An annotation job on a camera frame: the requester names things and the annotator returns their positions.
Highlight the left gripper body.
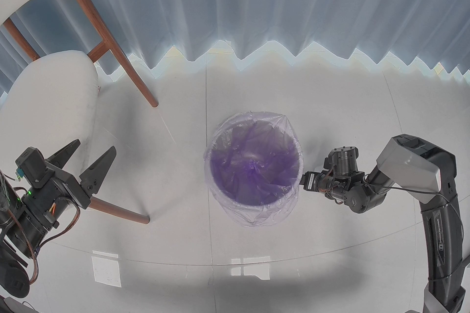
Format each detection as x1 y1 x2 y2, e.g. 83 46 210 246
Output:
3 161 91 256

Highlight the purple plastic bag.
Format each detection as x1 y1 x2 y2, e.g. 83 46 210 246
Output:
204 111 305 228

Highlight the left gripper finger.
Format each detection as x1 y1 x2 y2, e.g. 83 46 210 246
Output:
79 146 118 199
46 139 81 173

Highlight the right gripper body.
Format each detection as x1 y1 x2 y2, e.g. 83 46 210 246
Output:
304 171 333 195

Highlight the white cushioned wooden chair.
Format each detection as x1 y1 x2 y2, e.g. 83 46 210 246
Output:
0 0 159 225

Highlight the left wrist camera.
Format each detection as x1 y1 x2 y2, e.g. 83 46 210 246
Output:
15 147 47 192

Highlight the black cable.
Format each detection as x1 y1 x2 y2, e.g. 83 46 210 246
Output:
378 184 465 281

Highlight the white trash bin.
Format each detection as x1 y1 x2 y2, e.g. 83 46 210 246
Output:
206 117 305 219

